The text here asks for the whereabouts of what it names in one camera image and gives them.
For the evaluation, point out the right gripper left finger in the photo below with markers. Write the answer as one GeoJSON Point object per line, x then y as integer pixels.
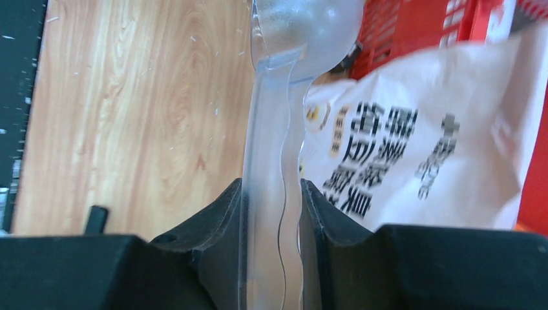
{"type": "Point", "coordinates": [209, 241]}

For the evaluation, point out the black bag clip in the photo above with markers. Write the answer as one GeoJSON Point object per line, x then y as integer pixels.
{"type": "Point", "coordinates": [97, 220]}

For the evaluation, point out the clear plastic scoop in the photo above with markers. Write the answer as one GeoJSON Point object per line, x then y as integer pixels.
{"type": "Point", "coordinates": [292, 44]}

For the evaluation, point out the pink cat litter bag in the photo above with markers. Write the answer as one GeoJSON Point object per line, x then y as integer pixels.
{"type": "Point", "coordinates": [441, 137]}

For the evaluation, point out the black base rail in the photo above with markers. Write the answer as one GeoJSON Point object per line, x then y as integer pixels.
{"type": "Point", "coordinates": [22, 24]}

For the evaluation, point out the red plastic shopping basket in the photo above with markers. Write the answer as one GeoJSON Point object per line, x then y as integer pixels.
{"type": "Point", "coordinates": [391, 29]}

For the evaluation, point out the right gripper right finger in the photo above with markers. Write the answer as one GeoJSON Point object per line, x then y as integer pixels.
{"type": "Point", "coordinates": [334, 255]}

